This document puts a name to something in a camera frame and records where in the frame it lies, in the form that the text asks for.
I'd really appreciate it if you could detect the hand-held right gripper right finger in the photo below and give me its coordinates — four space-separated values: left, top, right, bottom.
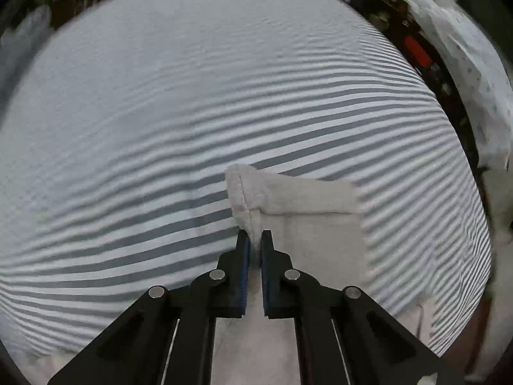
260 230 462 385

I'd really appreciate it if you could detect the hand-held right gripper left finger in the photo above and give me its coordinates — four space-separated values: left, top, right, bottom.
48 230 251 385

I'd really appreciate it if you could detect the white fluffy towel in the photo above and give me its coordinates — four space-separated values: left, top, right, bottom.
224 164 370 385

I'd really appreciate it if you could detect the grey white striped bed sheet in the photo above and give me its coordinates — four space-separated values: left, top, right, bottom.
0 0 493 374

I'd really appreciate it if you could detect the red object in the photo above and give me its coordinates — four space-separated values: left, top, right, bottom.
403 36 434 70

